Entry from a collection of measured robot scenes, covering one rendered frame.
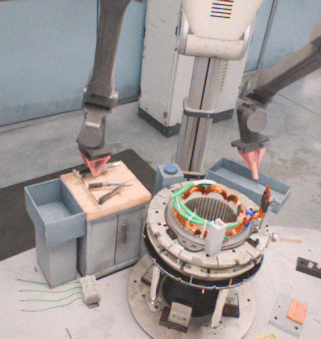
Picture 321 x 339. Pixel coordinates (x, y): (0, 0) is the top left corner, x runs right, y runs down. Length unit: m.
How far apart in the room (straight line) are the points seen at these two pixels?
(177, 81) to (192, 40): 2.02
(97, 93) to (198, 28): 0.40
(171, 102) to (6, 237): 1.62
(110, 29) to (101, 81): 0.17
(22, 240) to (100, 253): 1.34
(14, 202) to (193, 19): 1.88
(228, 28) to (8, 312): 1.02
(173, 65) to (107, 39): 2.38
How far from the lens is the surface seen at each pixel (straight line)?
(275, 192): 1.42
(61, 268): 1.31
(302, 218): 3.07
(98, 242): 1.27
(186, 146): 1.54
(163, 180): 1.36
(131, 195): 1.22
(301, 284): 1.52
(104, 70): 1.01
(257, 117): 1.20
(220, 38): 1.34
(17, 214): 2.76
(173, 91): 3.38
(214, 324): 1.26
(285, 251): 1.60
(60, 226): 1.16
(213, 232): 1.00
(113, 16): 0.89
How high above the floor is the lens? 1.84
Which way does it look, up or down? 34 degrees down
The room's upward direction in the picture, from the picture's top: 8 degrees clockwise
